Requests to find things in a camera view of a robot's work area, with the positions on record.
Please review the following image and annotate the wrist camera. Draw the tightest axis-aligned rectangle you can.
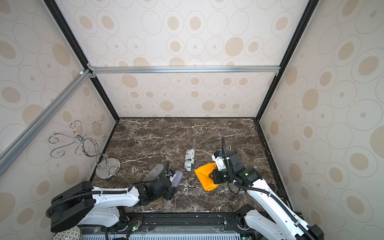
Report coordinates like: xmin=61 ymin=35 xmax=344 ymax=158
xmin=166 ymin=170 xmax=176 ymax=182
xmin=212 ymin=151 xmax=227 ymax=171

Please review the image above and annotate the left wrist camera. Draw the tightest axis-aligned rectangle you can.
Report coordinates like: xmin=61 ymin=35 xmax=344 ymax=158
xmin=166 ymin=170 xmax=176 ymax=182

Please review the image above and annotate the newspaper print eyeglass case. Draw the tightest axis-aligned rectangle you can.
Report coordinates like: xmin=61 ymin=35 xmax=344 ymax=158
xmin=184 ymin=149 xmax=195 ymax=172

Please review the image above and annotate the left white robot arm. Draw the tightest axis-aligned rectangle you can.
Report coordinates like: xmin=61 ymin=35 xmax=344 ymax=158
xmin=46 ymin=172 xmax=183 ymax=233

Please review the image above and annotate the silver diagonal frame bar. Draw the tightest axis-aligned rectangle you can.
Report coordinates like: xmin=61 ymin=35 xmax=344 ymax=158
xmin=1 ymin=69 xmax=90 ymax=175

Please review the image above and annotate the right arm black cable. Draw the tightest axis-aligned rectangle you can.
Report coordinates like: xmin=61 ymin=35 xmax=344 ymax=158
xmin=220 ymin=136 xmax=316 ymax=240

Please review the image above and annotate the orange microfiber cloth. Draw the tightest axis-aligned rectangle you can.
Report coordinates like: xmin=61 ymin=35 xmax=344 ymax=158
xmin=194 ymin=163 xmax=219 ymax=192

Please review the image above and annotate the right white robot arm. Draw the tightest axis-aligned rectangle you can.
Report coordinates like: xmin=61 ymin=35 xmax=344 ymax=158
xmin=209 ymin=151 xmax=324 ymax=240

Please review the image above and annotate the round patterned disc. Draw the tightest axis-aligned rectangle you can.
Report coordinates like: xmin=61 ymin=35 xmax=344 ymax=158
xmin=53 ymin=226 xmax=82 ymax=240

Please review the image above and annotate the dark grey eyeglass case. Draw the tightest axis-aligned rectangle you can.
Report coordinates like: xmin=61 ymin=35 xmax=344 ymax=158
xmin=143 ymin=164 xmax=165 ymax=183

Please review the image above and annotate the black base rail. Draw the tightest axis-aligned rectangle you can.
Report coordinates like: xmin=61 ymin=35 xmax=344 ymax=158
xmin=78 ymin=211 xmax=304 ymax=240

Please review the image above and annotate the lavender fabric eyeglass case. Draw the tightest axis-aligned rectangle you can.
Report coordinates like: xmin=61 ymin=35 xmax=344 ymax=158
xmin=171 ymin=171 xmax=183 ymax=188

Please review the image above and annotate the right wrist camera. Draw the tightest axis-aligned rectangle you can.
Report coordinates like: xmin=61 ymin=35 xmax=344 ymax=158
xmin=212 ymin=151 xmax=227 ymax=171

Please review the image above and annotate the chrome wire cup stand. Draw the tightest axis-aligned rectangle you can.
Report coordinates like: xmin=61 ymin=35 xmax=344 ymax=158
xmin=48 ymin=120 xmax=121 ymax=181

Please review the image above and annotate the silver horizontal frame bar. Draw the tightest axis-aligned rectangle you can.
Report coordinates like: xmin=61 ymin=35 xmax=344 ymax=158
xmin=90 ymin=65 xmax=280 ymax=74

